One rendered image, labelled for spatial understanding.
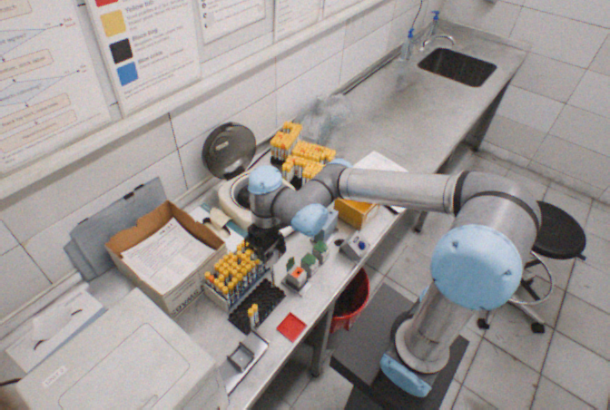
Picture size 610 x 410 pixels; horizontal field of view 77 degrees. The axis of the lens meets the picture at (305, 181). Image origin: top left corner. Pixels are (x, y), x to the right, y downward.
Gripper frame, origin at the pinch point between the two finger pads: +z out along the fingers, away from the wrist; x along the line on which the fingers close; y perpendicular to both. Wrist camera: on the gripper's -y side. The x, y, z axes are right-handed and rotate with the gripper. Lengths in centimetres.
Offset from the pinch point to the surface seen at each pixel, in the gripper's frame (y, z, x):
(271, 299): 3.9, 15.7, 2.8
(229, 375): 28.1, 14.2, 8.7
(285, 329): 7.8, 18.0, 11.5
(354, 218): -38.6, 13.0, 6.3
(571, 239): -113, 41, 81
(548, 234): -110, 41, 72
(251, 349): 19.4, 14.2, 8.8
